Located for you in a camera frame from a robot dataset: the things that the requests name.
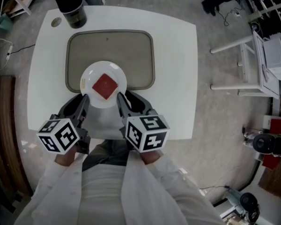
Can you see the brown wooden bench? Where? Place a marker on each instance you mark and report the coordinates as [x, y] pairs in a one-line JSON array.
[[4, 125]]

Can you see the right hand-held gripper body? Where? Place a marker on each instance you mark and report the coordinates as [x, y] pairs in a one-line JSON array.
[[147, 132]]

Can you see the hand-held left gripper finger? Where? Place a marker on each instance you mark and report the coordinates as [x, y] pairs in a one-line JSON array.
[[72, 107]]

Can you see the grey floor fan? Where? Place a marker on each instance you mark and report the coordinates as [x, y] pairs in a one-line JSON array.
[[264, 143]]

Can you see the white round plate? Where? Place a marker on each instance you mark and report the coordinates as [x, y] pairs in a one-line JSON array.
[[103, 67]]

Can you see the person's legs grey trousers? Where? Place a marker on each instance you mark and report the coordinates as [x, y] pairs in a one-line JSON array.
[[107, 153]]

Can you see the white box appliance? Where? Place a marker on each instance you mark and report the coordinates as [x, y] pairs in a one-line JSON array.
[[277, 55]]

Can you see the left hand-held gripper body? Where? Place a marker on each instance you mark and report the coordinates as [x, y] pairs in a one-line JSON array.
[[58, 135]]

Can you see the black bottle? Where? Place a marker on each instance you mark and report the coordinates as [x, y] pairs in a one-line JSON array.
[[70, 8]]

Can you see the grey serving tray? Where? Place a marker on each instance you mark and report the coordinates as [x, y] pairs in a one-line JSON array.
[[107, 48]]

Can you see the green bin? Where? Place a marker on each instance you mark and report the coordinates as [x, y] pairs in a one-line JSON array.
[[5, 23]]

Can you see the person's left forearm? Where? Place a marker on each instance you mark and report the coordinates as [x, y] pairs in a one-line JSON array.
[[58, 186]]

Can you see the red square food piece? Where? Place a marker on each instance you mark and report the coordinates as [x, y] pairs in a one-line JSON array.
[[105, 85]]

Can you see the white power strip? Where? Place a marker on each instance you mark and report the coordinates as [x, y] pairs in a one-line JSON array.
[[9, 53]]

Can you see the red board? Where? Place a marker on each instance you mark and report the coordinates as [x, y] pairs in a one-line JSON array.
[[279, 128]]

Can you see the person's torso white shirt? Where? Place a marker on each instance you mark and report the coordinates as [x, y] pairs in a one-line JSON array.
[[103, 191]]

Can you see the black round fan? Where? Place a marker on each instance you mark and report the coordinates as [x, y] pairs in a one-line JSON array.
[[248, 199]]

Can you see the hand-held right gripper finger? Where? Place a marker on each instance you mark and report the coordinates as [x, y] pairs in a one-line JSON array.
[[135, 104]]

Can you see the person's right forearm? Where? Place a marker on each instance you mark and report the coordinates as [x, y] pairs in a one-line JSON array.
[[159, 186]]

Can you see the white side table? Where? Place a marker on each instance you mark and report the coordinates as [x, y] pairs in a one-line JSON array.
[[260, 62]]

